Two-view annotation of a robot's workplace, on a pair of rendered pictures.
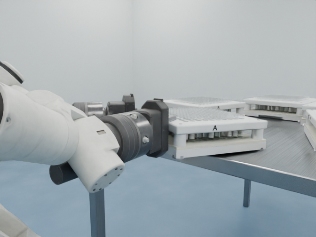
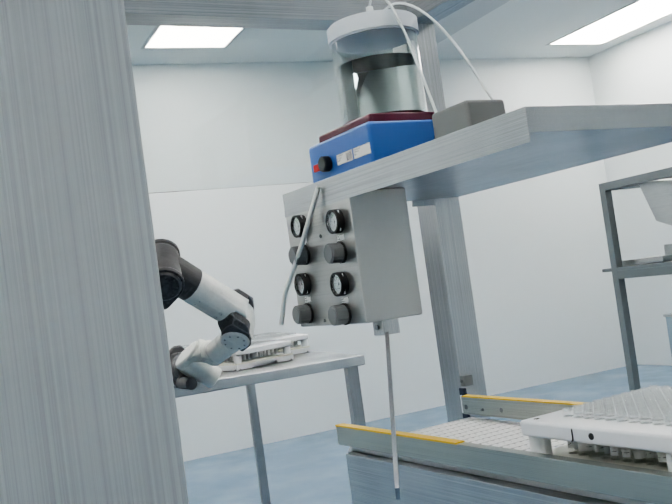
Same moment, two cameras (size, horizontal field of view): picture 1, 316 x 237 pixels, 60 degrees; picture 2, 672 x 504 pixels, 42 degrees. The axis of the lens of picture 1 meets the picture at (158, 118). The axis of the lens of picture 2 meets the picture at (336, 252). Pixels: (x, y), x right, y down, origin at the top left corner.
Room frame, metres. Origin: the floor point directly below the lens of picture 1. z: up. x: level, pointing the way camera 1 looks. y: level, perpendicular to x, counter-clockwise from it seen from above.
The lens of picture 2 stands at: (-1.16, 2.10, 1.10)
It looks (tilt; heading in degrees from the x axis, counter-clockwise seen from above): 2 degrees up; 298
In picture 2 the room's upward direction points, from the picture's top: 8 degrees counter-clockwise
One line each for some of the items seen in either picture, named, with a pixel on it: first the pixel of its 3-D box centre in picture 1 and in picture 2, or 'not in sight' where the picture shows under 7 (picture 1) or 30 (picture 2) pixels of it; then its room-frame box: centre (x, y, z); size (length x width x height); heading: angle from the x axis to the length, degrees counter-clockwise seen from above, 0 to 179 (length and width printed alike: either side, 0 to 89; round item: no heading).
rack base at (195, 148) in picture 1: (196, 136); not in sight; (0.71, -0.10, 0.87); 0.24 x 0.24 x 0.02; 24
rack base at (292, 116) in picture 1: (281, 112); not in sight; (1.18, -0.54, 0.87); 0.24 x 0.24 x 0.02; 47
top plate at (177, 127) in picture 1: (196, 118); not in sight; (0.71, -0.10, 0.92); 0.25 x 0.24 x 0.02; 24
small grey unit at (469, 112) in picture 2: not in sight; (466, 128); (-0.76, 0.91, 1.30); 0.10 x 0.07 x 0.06; 148
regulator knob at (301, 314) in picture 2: not in sight; (302, 310); (-0.41, 0.86, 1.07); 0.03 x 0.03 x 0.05; 58
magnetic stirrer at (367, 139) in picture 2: not in sight; (385, 150); (-0.57, 0.78, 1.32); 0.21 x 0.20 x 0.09; 58
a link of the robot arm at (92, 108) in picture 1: (109, 118); not in sight; (0.69, 0.12, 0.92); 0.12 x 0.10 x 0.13; 106
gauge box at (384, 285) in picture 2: not in sight; (350, 260); (-0.50, 0.84, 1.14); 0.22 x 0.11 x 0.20; 148
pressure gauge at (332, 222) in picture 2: not in sight; (335, 221); (-0.53, 0.93, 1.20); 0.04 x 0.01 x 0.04; 148
